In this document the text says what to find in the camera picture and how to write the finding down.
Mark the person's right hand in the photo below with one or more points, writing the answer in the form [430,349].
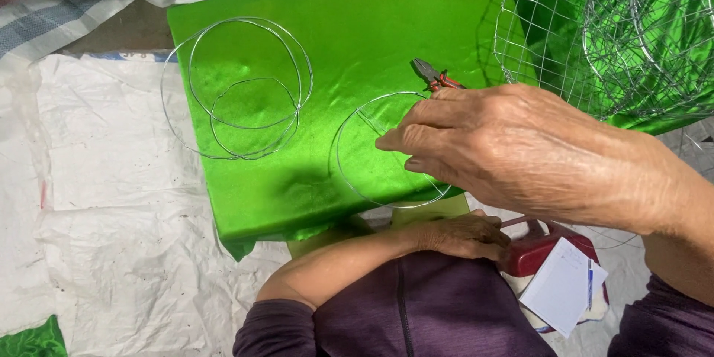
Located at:
[519,150]

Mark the person's left hand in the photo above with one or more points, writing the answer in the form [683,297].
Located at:
[457,237]

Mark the person's left fingers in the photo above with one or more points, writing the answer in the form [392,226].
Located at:
[492,237]

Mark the red plastic stool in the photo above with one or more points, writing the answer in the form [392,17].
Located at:
[530,254]

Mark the white paper notepad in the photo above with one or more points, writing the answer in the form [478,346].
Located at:
[558,290]

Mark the blue pen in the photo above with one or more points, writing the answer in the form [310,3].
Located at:
[589,284]

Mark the green satin covered board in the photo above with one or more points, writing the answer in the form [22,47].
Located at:
[357,28]

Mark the white woven plastic sheet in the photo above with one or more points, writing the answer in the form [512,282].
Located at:
[111,206]

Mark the green satin scrap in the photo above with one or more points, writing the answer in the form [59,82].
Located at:
[33,340]

